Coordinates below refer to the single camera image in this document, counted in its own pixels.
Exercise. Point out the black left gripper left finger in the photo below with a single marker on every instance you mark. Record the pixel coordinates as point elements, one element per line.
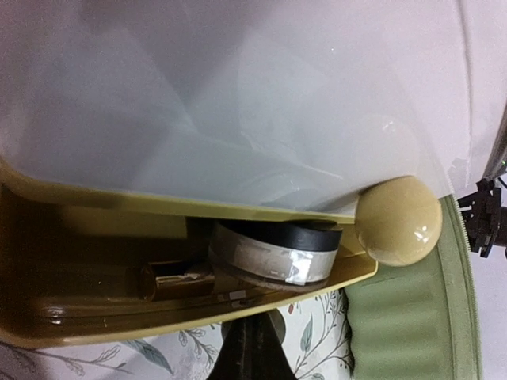
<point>235,359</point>

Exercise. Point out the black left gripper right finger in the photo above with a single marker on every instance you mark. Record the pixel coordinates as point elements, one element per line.
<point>270,359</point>

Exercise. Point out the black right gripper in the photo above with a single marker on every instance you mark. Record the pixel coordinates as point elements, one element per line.
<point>484,217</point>

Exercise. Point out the round cream compact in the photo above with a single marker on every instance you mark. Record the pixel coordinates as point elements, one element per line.
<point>286,256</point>

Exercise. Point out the slim gold cosmetic pencil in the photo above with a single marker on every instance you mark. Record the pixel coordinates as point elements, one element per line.
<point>163,281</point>

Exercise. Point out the green hard-shell suitcase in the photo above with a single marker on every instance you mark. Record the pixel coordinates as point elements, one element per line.
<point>419,321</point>

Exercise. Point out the drawer cabinet with dark top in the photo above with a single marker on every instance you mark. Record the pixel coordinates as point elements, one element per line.
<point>129,128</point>

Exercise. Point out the floral white tablecloth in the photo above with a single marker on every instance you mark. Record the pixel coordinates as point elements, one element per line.
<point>315,335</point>

